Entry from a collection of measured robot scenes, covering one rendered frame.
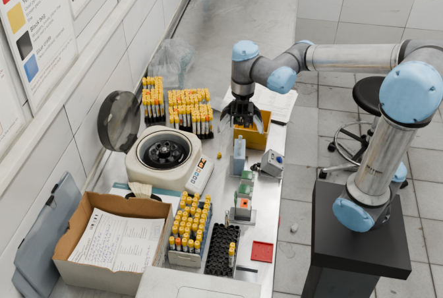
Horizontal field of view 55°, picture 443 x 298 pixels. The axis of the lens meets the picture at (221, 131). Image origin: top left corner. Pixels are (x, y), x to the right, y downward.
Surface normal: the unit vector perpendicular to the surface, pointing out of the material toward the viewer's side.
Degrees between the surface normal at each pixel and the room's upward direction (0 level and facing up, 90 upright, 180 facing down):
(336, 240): 3
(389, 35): 90
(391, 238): 3
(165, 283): 0
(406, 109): 81
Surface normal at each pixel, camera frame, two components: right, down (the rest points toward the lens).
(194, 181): 0.41, -0.56
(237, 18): 0.01, -0.73
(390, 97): -0.63, 0.40
